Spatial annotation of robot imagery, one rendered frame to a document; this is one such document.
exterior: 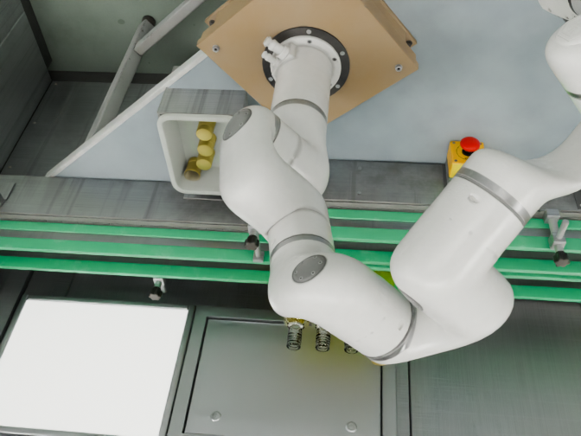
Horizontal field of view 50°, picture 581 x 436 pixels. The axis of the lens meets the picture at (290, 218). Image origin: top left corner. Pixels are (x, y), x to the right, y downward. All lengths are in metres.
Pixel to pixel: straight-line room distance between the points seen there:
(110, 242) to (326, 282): 0.89
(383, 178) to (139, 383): 0.69
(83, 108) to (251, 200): 1.45
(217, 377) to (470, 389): 0.55
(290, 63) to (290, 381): 0.68
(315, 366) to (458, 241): 0.85
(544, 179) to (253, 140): 0.37
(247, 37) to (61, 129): 1.10
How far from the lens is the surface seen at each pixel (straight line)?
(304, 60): 1.08
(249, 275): 1.44
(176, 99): 1.31
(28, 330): 1.60
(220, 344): 1.46
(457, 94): 1.31
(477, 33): 1.23
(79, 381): 1.49
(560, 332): 1.60
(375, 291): 0.68
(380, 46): 1.12
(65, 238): 1.52
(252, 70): 1.17
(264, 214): 0.79
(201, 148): 1.35
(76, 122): 2.13
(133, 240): 1.46
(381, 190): 1.35
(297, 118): 0.97
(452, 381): 1.47
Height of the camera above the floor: 1.77
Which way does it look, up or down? 41 degrees down
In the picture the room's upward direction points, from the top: 173 degrees counter-clockwise
